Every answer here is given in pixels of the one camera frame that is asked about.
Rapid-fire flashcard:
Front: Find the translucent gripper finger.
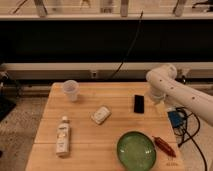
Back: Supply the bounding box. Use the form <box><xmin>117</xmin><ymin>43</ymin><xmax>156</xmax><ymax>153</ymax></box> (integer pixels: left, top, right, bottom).
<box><xmin>156</xmin><ymin>102</ymin><xmax>166</xmax><ymax>116</ymax></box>

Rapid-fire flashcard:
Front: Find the black hanging cable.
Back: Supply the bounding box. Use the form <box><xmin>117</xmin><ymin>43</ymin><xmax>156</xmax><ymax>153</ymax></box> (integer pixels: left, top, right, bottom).
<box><xmin>105</xmin><ymin>9</ymin><xmax>145</xmax><ymax>80</ymax></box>

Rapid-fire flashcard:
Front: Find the red chili pepper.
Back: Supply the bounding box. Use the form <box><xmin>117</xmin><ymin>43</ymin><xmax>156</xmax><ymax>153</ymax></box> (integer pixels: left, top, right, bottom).
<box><xmin>153</xmin><ymin>137</ymin><xmax>176</xmax><ymax>157</ymax></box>

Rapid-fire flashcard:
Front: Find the white wall outlet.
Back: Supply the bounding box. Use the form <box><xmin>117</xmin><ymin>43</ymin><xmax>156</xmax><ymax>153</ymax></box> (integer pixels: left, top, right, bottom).
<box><xmin>90</xmin><ymin>70</ymin><xmax>98</xmax><ymax>79</ymax></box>

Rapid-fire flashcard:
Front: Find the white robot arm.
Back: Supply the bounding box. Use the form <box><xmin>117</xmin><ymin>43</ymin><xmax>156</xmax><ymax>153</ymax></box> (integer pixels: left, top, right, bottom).
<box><xmin>146</xmin><ymin>64</ymin><xmax>213</xmax><ymax>126</ymax></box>

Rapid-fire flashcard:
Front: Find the white plastic bottle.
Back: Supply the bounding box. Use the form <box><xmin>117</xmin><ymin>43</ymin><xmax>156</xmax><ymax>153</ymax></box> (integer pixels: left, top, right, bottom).
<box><xmin>56</xmin><ymin>116</ymin><xmax>70</xmax><ymax>157</ymax></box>

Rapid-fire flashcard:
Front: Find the green glass plate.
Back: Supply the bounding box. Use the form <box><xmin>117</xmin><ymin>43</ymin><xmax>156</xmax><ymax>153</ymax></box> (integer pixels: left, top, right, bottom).
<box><xmin>117</xmin><ymin>131</ymin><xmax>156</xmax><ymax>171</ymax></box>

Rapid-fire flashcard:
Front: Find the black eraser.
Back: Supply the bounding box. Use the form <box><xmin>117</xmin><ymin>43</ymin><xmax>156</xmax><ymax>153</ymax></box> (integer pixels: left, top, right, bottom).
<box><xmin>134</xmin><ymin>95</ymin><xmax>144</xmax><ymax>114</ymax></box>

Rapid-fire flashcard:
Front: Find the clear plastic cup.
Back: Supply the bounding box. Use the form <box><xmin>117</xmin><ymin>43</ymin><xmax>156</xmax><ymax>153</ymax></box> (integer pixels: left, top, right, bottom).
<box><xmin>62</xmin><ymin>80</ymin><xmax>79</xmax><ymax>102</ymax></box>

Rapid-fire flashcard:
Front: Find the blue connector box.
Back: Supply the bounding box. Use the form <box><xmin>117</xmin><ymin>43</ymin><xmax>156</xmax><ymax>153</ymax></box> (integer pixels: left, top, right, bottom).
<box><xmin>168</xmin><ymin>111</ymin><xmax>184</xmax><ymax>128</ymax></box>

